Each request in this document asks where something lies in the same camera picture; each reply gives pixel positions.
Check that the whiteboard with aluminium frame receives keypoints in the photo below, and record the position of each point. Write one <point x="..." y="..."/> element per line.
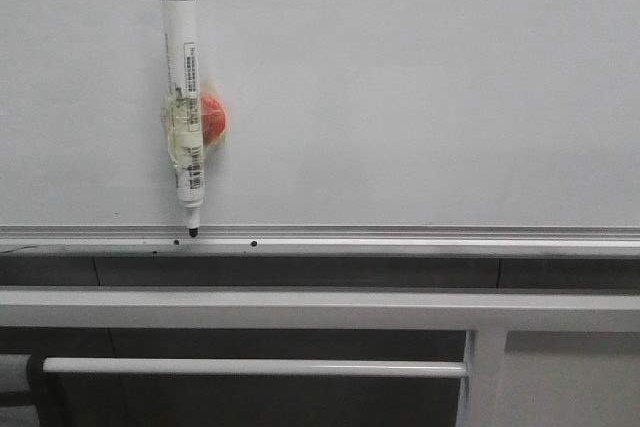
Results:
<point x="375" y="127"/>

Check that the grey foam padded roll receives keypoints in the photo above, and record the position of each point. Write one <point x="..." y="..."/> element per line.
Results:
<point x="14" y="373"/>

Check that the red round magnet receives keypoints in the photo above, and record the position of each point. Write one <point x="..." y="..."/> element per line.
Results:
<point x="213" y="119"/>

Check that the white round stand crossbar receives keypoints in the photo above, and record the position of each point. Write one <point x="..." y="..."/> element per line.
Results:
<point x="292" y="367"/>

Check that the white metal stand frame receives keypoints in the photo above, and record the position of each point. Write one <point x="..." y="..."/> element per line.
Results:
<point x="488" y="317"/>

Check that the white black whiteboard marker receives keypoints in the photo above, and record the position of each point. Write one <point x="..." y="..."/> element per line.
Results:
<point x="182" y="114"/>

